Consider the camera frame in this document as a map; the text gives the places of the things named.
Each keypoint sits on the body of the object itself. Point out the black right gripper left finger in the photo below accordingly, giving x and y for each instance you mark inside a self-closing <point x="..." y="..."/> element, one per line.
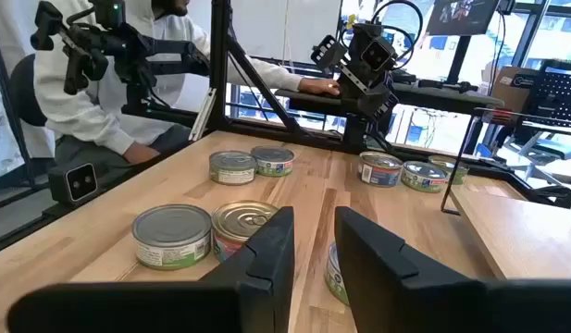
<point x="248" y="296"/>

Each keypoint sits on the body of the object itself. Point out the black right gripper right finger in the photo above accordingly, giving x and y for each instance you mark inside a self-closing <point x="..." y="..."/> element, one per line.
<point x="405" y="296"/>

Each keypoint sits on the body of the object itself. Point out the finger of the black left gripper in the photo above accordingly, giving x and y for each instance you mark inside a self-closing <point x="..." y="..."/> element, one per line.
<point x="330" y="52"/>
<point x="381" y="104"/>

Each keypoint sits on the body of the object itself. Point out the gold-top tuna can green label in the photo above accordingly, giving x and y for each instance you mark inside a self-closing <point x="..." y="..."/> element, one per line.
<point x="440" y="162"/>

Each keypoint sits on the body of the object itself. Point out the tuna can with green label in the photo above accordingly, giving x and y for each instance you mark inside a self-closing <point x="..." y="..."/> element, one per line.
<point x="272" y="162"/>
<point x="171" y="231"/>
<point x="423" y="178"/>
<point x="232" y="168"/>

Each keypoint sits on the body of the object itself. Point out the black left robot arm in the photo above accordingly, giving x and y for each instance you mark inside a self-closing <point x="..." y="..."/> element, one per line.
<point x="356" y="134"/>

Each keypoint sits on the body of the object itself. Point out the wooden shelf with black legs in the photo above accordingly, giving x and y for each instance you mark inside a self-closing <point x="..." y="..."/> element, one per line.
<point x="521" y="231"/>

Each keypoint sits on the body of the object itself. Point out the yellow tape tag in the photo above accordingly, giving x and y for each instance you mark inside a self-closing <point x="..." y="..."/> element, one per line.
<point x="351" y="20"/>

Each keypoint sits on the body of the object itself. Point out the black desk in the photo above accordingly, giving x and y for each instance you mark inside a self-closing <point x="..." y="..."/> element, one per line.
<point x="442" y="99"/>

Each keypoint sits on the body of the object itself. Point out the tuna can pink blue label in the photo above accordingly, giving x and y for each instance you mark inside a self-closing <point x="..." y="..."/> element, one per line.
<point x="333" y="277"/>

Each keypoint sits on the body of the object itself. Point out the black computer monitor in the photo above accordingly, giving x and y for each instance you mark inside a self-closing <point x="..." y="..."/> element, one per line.
<point x="461" y="18"/>

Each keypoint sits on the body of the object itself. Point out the brown cardboard box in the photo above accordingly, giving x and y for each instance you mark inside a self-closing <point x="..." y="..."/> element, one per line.
<point x="507" y="92"/>

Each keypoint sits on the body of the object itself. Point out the silver metal bar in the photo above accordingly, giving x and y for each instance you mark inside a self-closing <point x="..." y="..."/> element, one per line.
<point x="202" y="115"/>

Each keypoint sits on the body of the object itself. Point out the black perforated panel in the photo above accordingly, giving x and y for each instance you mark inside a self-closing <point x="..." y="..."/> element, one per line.
<point x="560" y="92"/>

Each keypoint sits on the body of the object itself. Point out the person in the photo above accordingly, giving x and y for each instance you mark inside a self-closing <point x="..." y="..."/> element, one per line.
<point x="95" y="118"/>

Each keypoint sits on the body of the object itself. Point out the black office chair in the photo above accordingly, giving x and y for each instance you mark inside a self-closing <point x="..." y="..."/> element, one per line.
<point x="23" y="92"/>

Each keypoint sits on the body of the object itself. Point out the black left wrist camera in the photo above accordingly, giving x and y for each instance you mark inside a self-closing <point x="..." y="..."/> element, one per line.
<point x="376" y="55"/>

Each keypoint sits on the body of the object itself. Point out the black stereo camera box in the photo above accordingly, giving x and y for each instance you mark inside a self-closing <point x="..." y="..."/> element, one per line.
<point x="77" y="182"/>

